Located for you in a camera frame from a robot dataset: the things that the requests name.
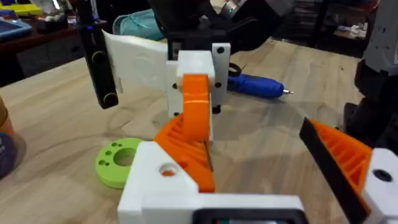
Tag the green disc with holes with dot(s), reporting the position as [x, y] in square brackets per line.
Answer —
[109, 168]

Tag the blue tray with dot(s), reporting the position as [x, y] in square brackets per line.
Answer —
[12, 29]

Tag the finger of the white orange right gripper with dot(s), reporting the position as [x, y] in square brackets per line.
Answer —
[196, 102]
[221, 68]

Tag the teal soft bag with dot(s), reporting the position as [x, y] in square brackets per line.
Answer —
[136, 25]

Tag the blue electric screwdriver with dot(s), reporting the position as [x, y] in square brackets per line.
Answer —
[255, 85]

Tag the orange ribbed wedge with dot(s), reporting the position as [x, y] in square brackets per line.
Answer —
[183, 155]

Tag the white orange left gripper right finger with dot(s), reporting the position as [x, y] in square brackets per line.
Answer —
[351, 161]

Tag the pale right wrist plate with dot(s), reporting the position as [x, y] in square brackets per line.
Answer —
[140, 59]

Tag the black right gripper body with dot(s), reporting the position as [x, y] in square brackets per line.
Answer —
[192, 37]

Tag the dark side table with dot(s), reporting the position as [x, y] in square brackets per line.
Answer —
[40, 53]

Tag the bare white left gripper left finger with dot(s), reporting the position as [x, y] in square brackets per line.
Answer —
[155, 180]

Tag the yellow box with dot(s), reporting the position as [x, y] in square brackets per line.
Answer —
[21, 8]

